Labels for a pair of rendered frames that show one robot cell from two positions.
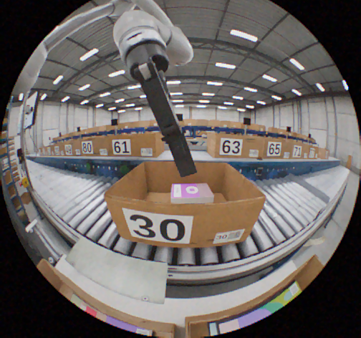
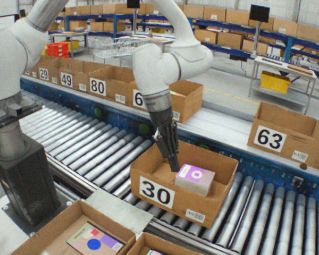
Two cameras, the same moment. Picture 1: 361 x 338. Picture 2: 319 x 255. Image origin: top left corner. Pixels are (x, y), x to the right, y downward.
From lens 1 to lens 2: 68 cm
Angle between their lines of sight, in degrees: 29
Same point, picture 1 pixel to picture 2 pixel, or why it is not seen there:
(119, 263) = (125, 207)
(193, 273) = (165, 227)
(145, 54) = (157, 121)
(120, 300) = not seen: hidden behind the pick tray
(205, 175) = (217, 165)
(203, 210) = (179, 190)
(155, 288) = (140, 225)
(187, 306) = not seen: hidden behind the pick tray
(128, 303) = not seen: hidden behind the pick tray
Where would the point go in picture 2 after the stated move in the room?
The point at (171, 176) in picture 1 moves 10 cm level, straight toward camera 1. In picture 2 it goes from (186, 155) to (180, 167)
